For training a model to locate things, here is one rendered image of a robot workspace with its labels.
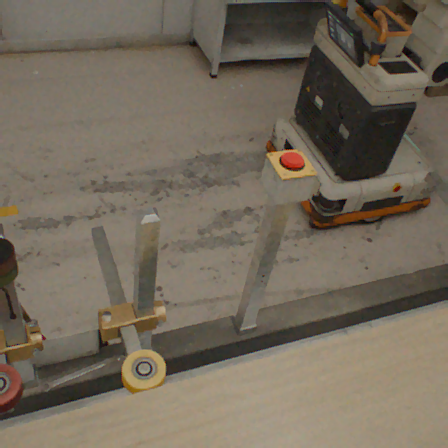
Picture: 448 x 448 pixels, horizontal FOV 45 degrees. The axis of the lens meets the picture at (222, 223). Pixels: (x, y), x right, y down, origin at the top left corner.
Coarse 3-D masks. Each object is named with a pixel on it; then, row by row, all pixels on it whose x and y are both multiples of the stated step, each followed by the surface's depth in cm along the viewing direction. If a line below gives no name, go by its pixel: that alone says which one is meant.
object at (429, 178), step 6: (426, 174) 163; (432, 174) 161; (438, 174) 162; (426, 180) 163; (432, 180) 161; (438, 180) 160; (444, 180) 160; (432, 186) 161; (438, 186) 159; (444, 186) 158; (438, 192) 159; (444, 192) 157; (444, 198) 157
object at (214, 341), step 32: (352, 288) 147; (384, 288) 148; (416, 288) 150; (224, 320) 134; (256, 320) 135; (288, 320) 136; (320, 320) 138; (352, 320) 145; (160, 352) 125; (192, 352) 126; (224, 352) 131; (32, 384) 114; (64, 384) 116; (96, 384) 120; (0, 416) 115
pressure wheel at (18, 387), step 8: (0, 368) 95; (8, 368) 95; (0, 376) 94; (8, 376) 95; (16, 376) 95; (0, 384) 93; (8, 384) 94; (16, 384) 94; (0, 392) 92; (8, 392) 92; (16, 392) 93; (0, 400) 91; (8, 400) 92; (16, 400) 94; (0, 408) 92; (8, 408) 93
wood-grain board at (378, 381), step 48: (384, 336) 112; (432, 336) 114; (192, 384) 99; (240, 384) 100; (288, 384) 102; (336, 384) 103; (384, 384) 104; (432, 384) 106; (0, 432) 88; (48, 432) 89; (96, 432) 90; (144, 432) 91; (192, 432) 93; (240, 432) 94; (288, 432) 95; (336, 432) 96; (384, 432) 98; (432, 432) 99
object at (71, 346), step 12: (60, 336) 113; (72, 336) 114; (84, 336) 116; (96, 336) 118; (48, 348) 114; (60, 348) 116; (72, 348) 118; (84, 348) 119; (96, 348) 121; (36, 360) 116; (48, 360) 118; (60, 360) 119
